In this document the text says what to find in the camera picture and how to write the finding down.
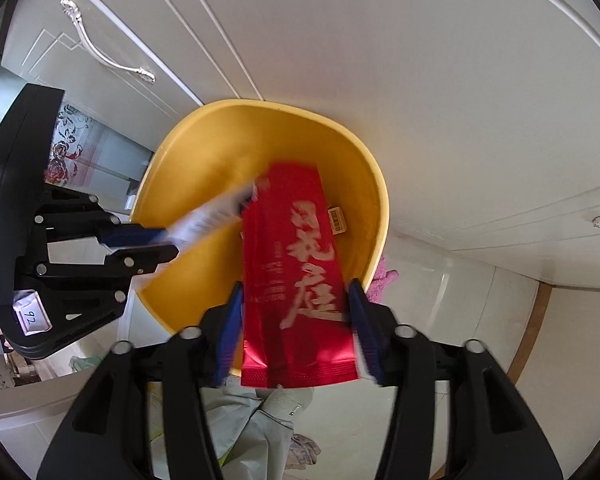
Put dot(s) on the yellow trash bin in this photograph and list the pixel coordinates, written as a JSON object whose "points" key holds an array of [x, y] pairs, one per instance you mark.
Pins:
{"points": [[221, 147]]}

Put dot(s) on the white shoe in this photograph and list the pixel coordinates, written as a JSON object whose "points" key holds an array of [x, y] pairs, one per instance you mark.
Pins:
{"points": [[287, 405]]}

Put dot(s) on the white ointment tube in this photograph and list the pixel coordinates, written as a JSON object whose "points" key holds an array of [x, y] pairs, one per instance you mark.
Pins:
{"points": [[202, 221]]}

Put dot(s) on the red foil tea packet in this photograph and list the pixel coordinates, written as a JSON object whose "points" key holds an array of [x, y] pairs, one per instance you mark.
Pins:
{"points": [[296, 331]]}

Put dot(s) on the small orange white box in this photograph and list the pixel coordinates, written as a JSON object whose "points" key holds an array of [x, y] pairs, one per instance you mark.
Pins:
{"points": [[337, 220]]}

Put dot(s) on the grey trouser leg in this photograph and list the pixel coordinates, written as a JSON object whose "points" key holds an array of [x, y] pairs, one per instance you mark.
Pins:
{"points": [[248, 442]]}

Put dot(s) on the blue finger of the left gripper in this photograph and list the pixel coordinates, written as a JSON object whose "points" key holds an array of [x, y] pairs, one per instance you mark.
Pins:
{"points": [[140, 260], [130, 236]]}

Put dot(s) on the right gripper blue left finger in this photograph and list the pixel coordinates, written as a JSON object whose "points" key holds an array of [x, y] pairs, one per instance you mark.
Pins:
{"points": [[227, 332]]}

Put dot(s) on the pink rag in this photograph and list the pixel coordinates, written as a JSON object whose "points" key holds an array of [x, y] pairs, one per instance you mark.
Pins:
{"points": [[382, 279]]}

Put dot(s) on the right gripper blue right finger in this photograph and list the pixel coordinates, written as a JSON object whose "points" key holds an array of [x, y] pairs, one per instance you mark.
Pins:
{"points": [[365, 318]]}

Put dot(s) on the left cabinet door handle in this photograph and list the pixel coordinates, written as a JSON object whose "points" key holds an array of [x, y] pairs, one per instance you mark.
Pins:
{"points": [[106, 42]]}

